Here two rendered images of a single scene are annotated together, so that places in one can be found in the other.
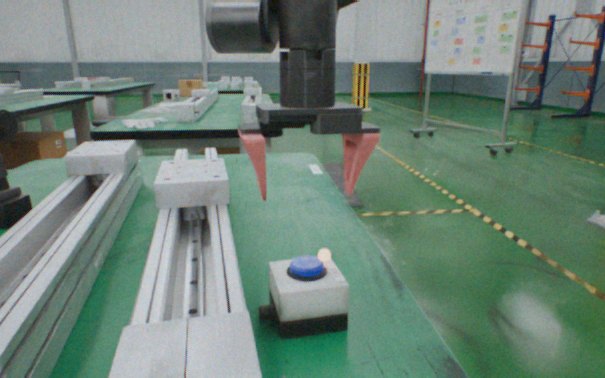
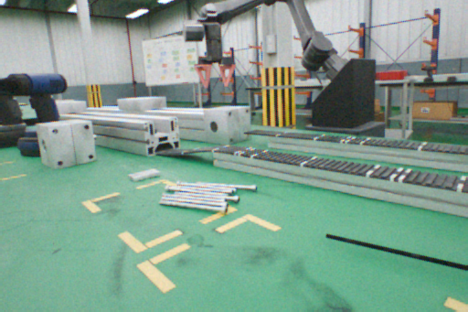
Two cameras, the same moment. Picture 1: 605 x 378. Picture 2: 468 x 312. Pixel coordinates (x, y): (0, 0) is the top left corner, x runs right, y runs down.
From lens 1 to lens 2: 0.73 m
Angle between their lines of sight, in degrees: 35
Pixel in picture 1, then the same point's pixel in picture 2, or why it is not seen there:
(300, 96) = (217, 53)
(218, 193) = (162, 102)
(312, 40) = (218, 37)
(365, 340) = not seen: hidden behind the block
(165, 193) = (143, 103)
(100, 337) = not seen: hidden behind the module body
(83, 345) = not seen: hidden behind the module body
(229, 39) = (193, 37)
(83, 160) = (64, 105)
